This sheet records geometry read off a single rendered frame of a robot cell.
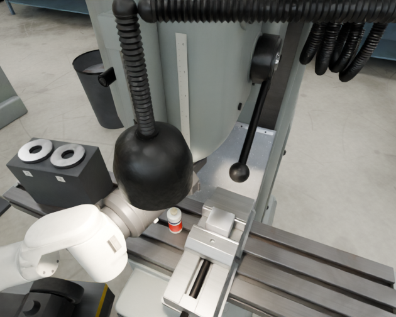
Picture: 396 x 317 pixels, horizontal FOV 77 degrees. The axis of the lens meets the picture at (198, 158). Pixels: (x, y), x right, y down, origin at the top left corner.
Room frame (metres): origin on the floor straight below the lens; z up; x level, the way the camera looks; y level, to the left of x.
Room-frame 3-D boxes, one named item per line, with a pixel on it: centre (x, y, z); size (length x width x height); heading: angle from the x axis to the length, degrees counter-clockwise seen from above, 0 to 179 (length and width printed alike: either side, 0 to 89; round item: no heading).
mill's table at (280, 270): (0.38, 0.07, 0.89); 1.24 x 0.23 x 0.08; 68
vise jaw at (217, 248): (0.28, -0.03, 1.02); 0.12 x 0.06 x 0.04; 66
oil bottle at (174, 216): (0.38, 0.07, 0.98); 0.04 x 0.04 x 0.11
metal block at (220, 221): (0.33, -0.06, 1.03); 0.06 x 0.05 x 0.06; 66
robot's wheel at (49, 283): (0.32, 0.58, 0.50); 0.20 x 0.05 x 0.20; 85
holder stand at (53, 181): (0.50, 0.41, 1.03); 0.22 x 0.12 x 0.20; 79
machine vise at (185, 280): (0.30, -0.04, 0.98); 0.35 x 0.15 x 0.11; 156
